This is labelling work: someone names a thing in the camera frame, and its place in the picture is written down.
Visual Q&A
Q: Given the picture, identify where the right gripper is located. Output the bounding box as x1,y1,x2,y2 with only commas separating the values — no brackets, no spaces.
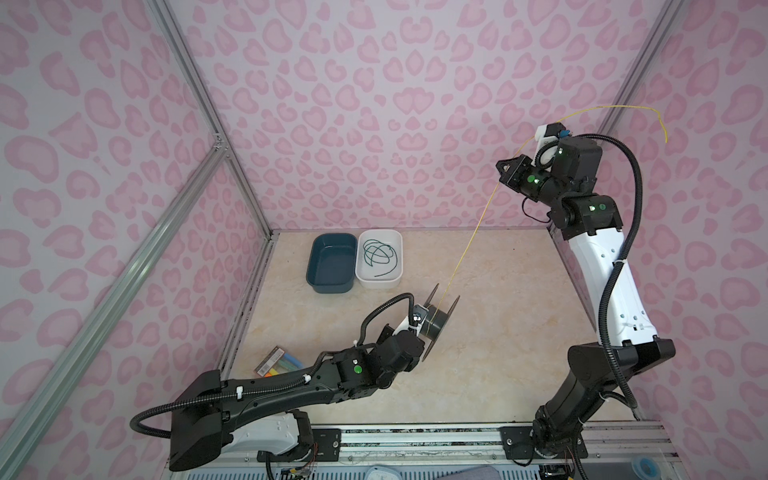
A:
497,153,572,209

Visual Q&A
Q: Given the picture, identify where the yellow cable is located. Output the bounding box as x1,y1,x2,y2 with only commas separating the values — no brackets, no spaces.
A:
436,104,669,307

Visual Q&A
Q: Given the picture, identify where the dark grey spool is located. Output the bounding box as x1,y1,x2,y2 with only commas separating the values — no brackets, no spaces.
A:
419,284,460,360

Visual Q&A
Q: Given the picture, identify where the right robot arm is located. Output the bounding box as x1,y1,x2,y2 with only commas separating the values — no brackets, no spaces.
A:
496,133,676,458

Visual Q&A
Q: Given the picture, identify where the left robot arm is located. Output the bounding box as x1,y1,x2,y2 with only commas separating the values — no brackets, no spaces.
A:
169,330,425,471

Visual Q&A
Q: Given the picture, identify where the white plastic bin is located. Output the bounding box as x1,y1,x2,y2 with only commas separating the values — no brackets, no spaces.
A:
355,229,404,290

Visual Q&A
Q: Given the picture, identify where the dark teal plastic bin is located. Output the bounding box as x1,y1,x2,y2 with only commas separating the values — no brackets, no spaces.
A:
306,233,358,294

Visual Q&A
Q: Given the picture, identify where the pack of highlighter markers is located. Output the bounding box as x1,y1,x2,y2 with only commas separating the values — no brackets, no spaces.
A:
254,346,304,378

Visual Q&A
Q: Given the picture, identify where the blue tape roll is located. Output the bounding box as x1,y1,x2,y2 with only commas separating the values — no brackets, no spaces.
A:
631,456,662,480

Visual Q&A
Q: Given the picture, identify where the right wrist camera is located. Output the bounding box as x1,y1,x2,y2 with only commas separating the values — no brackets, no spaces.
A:
534,122,571,169

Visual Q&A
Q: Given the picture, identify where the dark green cable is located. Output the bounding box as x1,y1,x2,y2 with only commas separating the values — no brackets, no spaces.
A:
362,238,401,279

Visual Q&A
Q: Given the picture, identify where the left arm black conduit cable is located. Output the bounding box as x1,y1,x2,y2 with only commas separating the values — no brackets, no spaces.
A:
129,292,416,439

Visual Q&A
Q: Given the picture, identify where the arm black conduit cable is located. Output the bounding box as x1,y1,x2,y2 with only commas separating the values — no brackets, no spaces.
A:
129,292,416,439
575,133,644,421

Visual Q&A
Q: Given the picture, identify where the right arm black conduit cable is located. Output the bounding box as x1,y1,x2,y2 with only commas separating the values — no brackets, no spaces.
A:
575,133,644,421

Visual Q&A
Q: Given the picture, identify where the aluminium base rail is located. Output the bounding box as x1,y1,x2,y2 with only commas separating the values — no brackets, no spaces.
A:
158,421,691,480

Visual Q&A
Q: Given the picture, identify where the diagonal aluminium frame bar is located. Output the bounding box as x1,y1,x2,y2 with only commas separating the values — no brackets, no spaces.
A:
1,144,229,479

